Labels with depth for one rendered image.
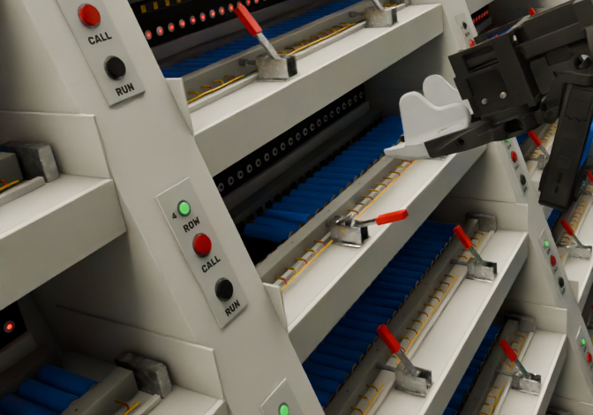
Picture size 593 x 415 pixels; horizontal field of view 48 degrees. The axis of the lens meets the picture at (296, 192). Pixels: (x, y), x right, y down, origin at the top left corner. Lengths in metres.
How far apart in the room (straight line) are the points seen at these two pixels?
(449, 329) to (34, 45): 0.64
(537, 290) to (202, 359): 0.79
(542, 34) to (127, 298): 0.40
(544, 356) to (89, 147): 0.89
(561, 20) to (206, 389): 0.41
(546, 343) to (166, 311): 0.82
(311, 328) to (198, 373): 0.14
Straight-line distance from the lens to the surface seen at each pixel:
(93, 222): 0.51
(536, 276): 1.22
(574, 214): 1.66
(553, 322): 1.25
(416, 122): 0.60
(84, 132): 0.52
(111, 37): 0.56
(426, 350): 0.90
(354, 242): 0.75
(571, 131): 0.58
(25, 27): 0.54
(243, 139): 0.64
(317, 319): 0.67
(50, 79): 0.53
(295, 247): 0.72
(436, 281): 1.00
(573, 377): 1.32
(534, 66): 0.57
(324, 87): 0.76
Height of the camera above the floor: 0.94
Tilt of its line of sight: 12 degrees down
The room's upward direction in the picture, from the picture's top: 24 degrees counter-clockwise
